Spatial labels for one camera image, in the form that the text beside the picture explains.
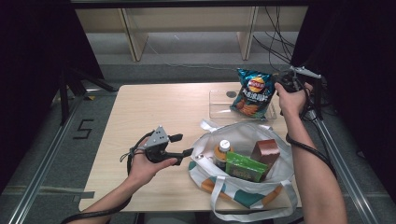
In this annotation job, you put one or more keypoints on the person's left hand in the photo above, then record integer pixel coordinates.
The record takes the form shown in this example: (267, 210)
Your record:
(146, 171)

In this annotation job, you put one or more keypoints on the white-capped drink bottle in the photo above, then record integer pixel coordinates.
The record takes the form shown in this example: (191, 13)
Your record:
(224, 145)

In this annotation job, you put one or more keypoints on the yellow floor tape piece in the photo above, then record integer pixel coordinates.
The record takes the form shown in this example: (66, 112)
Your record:
(91, 97)

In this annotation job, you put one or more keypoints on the beige desk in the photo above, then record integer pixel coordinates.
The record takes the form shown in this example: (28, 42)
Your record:
(134, 43)

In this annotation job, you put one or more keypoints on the black curtain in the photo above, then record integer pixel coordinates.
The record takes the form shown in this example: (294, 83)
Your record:
(358, 62)
(31, 62)

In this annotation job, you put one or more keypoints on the blue chip bag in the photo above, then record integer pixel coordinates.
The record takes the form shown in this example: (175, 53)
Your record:
(252, 99)

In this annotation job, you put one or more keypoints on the clear plastic tray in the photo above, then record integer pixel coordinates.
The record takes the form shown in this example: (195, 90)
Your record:
(219, 105)

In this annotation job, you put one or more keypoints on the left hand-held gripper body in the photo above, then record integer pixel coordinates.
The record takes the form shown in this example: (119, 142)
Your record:
(155, 138)

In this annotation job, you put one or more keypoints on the brown carton box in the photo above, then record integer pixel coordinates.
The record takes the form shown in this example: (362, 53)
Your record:
(266, 149)

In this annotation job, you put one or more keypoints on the green snack packet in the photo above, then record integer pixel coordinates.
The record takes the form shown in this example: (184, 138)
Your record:
(246, 169)

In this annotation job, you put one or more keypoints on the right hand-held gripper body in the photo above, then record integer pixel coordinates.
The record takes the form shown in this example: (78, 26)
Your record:
(306, 72)

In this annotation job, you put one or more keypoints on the person's right hand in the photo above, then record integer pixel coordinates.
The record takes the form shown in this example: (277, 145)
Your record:
(291, 102)

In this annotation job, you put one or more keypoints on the white tote bag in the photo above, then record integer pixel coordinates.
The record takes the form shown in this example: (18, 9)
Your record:
(249, 133)

